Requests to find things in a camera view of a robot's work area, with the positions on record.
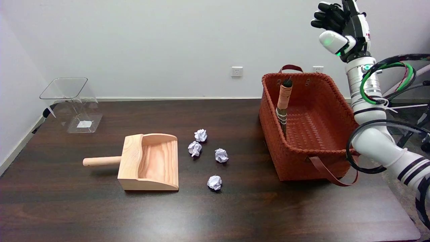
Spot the black elbow cable loop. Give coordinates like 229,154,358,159
346,119,430,174

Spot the green cable loop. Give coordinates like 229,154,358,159
360,62,414,105

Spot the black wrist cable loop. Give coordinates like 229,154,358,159
359,53,430,103

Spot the office chair base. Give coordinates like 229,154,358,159
383,64,430,152

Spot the white zip tie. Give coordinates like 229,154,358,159
381,97,429,113

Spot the woven reddish-brown basket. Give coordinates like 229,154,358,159
259,65,361,187

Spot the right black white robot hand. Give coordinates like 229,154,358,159
311,0,372,63

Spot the small broom with orange handle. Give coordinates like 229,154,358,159
275,77,293,138

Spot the clear plastic bin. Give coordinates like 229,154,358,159
39,77,103,134

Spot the wooden dustpan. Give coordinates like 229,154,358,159
83,133,179,191

